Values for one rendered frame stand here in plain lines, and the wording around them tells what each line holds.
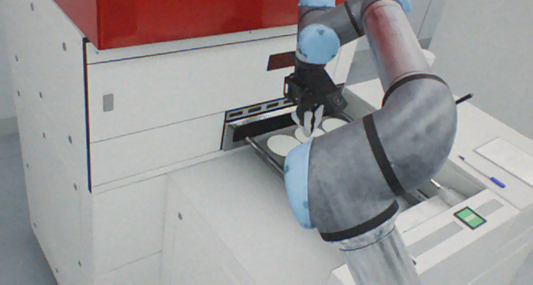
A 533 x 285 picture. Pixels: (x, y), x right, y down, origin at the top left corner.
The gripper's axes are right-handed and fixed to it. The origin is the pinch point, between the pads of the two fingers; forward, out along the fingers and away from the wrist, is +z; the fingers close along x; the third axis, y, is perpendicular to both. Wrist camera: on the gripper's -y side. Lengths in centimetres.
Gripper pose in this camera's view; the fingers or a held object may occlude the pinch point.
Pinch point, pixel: (310, 133)
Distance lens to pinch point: 124.3
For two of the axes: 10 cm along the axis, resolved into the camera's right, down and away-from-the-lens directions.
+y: -6.0, -4.9, 6.4
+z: -0.3, 8.1, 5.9
